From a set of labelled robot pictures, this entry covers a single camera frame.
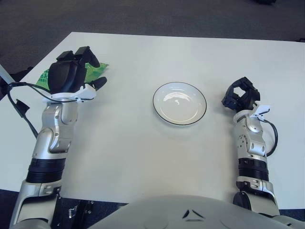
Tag white plate black rim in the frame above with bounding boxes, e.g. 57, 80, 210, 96
152, 82, 207, 126

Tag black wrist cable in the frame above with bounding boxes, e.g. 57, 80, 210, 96
261, 118, 279, 157
7, 82, 79, 139

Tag green snack bag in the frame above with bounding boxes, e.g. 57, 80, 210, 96
35, 62, 110, 85

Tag grey robot torso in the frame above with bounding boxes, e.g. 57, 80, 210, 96
88, 194, 305, 229

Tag metal stand bracket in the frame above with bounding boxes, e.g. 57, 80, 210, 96
68, 200, 93, 219

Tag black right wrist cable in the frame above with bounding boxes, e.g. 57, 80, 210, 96
261, 118, 279, 157

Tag white table leg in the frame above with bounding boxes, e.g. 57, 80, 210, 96
0, 63, 12, 84

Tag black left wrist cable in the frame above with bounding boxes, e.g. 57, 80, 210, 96
7, 82, 79, 139

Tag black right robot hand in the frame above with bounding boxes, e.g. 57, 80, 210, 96
221, 76, 271, 119

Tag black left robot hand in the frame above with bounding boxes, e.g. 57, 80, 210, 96
42, 45, 107, 105

